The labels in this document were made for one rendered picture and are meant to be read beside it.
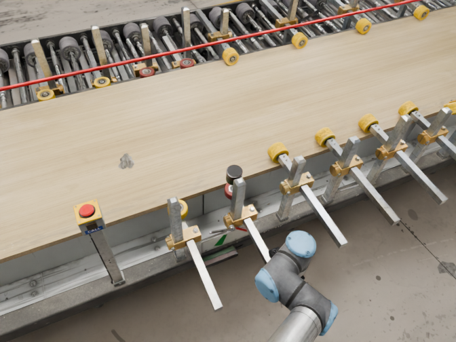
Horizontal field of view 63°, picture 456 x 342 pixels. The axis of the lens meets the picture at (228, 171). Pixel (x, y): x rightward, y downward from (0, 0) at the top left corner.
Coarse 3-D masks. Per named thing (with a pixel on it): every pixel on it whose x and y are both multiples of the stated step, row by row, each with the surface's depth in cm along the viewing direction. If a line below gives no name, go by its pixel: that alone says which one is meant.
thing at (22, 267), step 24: (432, 120) 212; (360, 144) 196; (312, 168) 194; (216, 192) 171; (264, 192) 191; (144, 216) 161; (168, 216) 169; (192, 216) 178; (72, 240) 152; (120, 240) 167; (0, 264) 144; (24, 264) 150; (48, 264) 157
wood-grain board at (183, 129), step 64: (256, 64) 210; (320, 64) 214; (384, 64) 217; (448, 64) 220; (0, 128) 171; (64, 128) 173; (128, 128) 175; (192, 128) 177; (256, 128) 179; (320, 128) 182; (384, 128) 184; (0, 192) 150; (64, 192) 151; (128, 192) 153; (192, 192) 155; (0, 256) 133
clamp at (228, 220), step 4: (244, 208) 154; (248, 208) 155; (244, 212) 153; (248, 212) 153; (252, 212) 154; (256, 212) 154; (224, 216) 152; (228, 216) 152; (244, 216) 152; (248, 216) 152; (252, 216) 154; (256, 216) 156; (224, 220) 153; (228, 220) 151; (232, 220) 151; (236, 220) 151; (240, 220) 151; (252, 220) 156; (228, 224) 151; (232, 224) 151; (236, 224) 153; (240, 224) 154
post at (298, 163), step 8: (296, 160) 140; (304, 160) 139; (296, 168) 141; (288, 176) 150; (296, 176) 145; (296, 184) 150; (288, 200) 159; (280, 208) 167; (288, 208) 165; (280, 216) 170
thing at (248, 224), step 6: (246, 222) 152; (252, 222) 152; (246, 228) 152; (252, 228) 150; (252, 234) 148; (258, 234) 149; (252, 240) 149; (258, 240) 147; (258, 246) 145; (264, 246) 145; (264, 252) 144; (264, 258) 143; (270, 258) 142
